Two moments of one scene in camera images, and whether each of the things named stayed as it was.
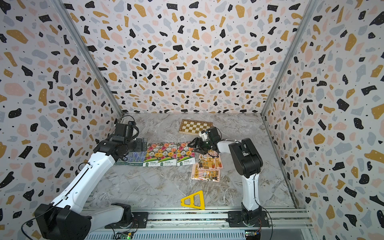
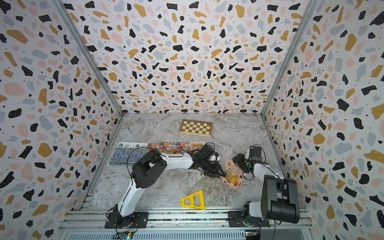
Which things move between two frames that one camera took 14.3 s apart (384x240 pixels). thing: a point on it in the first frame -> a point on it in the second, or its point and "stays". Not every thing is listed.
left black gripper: x=139 y=147 -> x=216 y=172
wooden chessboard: x=193 y=127 stays
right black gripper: x=196 y=140 -> x=240 y=157
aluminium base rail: x=195 y=219 stays
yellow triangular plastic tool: x=191 y=197 stays
